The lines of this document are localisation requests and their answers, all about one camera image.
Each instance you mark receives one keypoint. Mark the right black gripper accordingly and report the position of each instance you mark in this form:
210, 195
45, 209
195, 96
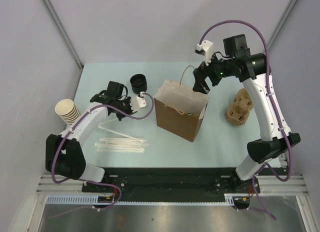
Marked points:
201, 73

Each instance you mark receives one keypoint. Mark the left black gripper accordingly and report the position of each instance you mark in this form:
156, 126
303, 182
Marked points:
127, 101

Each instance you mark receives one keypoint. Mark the single white straw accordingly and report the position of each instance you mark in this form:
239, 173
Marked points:
102, 127

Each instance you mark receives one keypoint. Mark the brown paper bag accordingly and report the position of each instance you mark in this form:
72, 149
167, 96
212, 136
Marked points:
180, 110

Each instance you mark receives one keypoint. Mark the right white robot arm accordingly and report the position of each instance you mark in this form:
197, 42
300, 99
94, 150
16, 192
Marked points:
276, 136

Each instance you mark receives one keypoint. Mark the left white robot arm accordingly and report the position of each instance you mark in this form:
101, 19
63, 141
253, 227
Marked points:
63, 153

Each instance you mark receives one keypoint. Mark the stack of black lids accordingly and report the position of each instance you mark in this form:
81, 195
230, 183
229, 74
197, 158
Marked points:
138, 83

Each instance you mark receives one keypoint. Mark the white wrapped straws bundle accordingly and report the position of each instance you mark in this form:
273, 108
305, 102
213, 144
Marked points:
121, 145

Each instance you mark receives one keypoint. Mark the stack of paper cups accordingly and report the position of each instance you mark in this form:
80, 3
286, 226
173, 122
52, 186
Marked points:
68, 111

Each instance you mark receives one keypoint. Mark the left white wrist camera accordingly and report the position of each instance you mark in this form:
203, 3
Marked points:
138, 102

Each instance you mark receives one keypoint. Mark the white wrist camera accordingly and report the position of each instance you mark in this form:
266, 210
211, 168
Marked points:
138, 102
207, 49

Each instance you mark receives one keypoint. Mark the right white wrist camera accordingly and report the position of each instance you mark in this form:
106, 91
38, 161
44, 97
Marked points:
207, 49

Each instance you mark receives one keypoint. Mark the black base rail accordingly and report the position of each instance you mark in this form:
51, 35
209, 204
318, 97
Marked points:
173, 184

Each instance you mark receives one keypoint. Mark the white slotted cable duct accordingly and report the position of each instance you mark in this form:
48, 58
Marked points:
100, 200

